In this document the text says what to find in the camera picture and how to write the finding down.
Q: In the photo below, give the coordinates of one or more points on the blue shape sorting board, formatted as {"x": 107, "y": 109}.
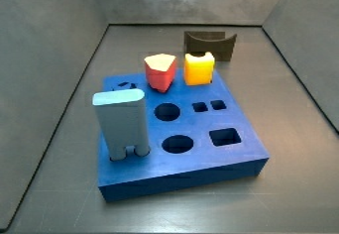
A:
{"x": 202, "y": 140}

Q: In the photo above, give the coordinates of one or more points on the light blue tall block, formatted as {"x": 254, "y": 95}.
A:
{"x": 120, "y": 113}

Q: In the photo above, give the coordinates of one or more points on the red wedge block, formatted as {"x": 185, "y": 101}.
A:
{"x": 161, "y": 68}

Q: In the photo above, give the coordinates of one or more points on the yellow notched block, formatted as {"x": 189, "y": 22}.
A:
{"x": 199, "y": 69}

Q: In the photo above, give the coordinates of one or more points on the dark brown curved block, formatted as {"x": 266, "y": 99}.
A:
{"x": 214, "y": 42}

